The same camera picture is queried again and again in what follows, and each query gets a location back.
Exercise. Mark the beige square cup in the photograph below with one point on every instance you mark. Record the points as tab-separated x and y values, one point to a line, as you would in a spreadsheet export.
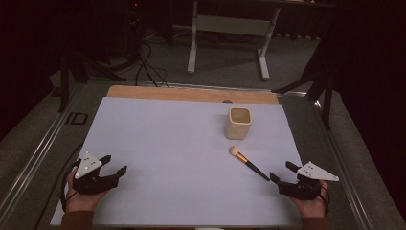
236	129

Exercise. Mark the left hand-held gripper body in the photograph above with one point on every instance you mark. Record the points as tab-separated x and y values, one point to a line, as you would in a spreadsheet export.
92	185

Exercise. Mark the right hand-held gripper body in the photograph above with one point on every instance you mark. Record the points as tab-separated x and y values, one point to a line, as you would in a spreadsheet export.
301	190

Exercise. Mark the white metal table frame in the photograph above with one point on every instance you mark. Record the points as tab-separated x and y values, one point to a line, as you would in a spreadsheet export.
230	25

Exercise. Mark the black metal stand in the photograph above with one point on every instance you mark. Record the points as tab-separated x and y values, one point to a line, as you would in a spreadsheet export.
325	96
64	86

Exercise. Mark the metal floor rail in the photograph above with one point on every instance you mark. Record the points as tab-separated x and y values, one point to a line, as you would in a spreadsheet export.
344	172
38	150

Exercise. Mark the person's left hand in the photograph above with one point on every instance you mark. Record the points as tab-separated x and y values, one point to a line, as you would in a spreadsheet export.
79	202

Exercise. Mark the person's right hand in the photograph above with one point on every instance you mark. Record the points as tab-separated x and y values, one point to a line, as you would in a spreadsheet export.
314	208

